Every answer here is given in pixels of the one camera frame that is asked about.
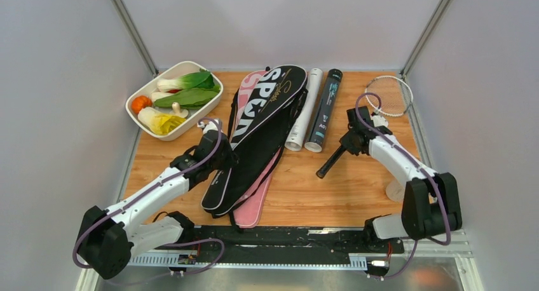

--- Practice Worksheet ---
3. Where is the black shuttlecock tube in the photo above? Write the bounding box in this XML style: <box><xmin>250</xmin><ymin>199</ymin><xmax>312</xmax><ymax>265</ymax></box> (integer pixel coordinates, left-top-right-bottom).
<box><xmin>304</xmin><ymin>69</ymin><xmax>343</xmax><ymax>153</ymax></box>

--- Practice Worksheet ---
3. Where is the white racket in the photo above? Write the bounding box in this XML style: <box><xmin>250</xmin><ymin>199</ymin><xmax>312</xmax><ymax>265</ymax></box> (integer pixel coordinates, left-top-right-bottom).
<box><xmin>316</xmin><ymin>76</ymin><xmax>413</xmax><ymax>179</ymax></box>

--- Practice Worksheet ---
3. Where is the white shuttlecock tube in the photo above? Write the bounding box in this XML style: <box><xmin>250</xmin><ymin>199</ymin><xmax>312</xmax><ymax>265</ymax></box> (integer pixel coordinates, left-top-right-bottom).
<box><xmin>285</xmin><ymin>68</ymin><xmax>324</xmax><ymax>151</ymax></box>

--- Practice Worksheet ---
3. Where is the black racket cover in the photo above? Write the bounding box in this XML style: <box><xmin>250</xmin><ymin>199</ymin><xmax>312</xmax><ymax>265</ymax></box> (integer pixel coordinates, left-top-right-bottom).
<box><xmin>201</xmin><ymin>65</ymin><xmax>308</xmax><ymax>219</ymax></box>

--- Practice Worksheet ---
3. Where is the pink racket cover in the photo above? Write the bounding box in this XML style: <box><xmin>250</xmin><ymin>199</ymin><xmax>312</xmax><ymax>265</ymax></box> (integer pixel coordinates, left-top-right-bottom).
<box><xmin>229</xmin><ymin>67</ymin><xmax>278</xmax><ymax>229</ymax></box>

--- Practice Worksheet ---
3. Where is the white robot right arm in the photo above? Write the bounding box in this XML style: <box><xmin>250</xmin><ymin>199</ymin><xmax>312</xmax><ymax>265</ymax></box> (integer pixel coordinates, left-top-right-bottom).
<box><xmin>340</xmin><ymin>106</ymin><xmax>462</xmax><ymax>252</ymax></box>

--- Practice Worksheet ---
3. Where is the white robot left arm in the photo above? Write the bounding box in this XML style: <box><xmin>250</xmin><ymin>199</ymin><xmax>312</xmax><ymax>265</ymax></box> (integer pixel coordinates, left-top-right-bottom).
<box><xmin>72</xmin><ymin>130</ymin><xmax>237</xmax><ymax>280</ymax></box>

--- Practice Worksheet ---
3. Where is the white tube cap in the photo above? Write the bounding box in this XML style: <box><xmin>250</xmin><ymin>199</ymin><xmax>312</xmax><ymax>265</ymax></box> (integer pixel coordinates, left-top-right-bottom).
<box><xmin>385</xmin><ymin>179</ymin><xmax>406</xmax><ymax>203</ymax></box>

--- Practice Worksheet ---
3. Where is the beige mushroom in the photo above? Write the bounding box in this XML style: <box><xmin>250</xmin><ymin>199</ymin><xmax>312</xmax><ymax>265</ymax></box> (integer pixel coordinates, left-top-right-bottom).
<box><xmin>171</xmin><ymin>102</ymin><xmax>189</xmax><ymax>119</ymax></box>

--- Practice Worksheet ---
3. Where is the green leafy vegetable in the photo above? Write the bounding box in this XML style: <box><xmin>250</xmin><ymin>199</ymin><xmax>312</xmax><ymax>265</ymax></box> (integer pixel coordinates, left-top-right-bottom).
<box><xmin>153</xmin><ymin>86</ymin><xmax>221</xmax><ymax>109</ymax></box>

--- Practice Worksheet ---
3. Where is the yellow napa cabbage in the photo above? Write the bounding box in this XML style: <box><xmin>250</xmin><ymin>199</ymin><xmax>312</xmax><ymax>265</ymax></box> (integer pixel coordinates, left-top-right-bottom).
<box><xmin>137</xmin><ymin>107</ymin><xmax>186</xmax><ymax>135</ymax></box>

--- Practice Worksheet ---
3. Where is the green bok choy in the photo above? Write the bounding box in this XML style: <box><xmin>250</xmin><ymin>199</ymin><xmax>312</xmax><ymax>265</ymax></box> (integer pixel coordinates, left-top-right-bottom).
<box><xmin>156</xmin><ymin>70</ymin><xmax>215</xmax><ymax>92</ymax></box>

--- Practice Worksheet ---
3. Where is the white rectangular tray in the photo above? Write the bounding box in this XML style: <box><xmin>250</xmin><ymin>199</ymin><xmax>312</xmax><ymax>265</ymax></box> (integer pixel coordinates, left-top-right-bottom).
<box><xmin>125</xmin><ymin>61</ymin><xmax>224</xmax><ymax>141</ymax></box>

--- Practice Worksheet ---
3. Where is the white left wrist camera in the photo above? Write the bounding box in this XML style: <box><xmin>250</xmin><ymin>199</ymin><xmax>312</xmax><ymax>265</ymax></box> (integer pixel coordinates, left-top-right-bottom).
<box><xmin>198</xmin><ymin>118</ymin><xmax>222</xmax><ymax>134</ymax></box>

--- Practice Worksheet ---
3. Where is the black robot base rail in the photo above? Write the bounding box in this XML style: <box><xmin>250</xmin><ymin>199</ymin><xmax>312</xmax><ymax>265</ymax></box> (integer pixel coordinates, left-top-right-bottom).
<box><xmin>171</xmin><ymin>226</ymin><xmax>404</xmax><ymax>266</ymax></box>

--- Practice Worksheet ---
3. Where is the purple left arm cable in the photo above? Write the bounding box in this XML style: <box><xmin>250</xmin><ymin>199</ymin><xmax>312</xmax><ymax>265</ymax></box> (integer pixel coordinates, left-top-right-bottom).
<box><xmin>71</xmin><ymin>117</ymin><xmax>226</xmax><ymax>277</ymax></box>

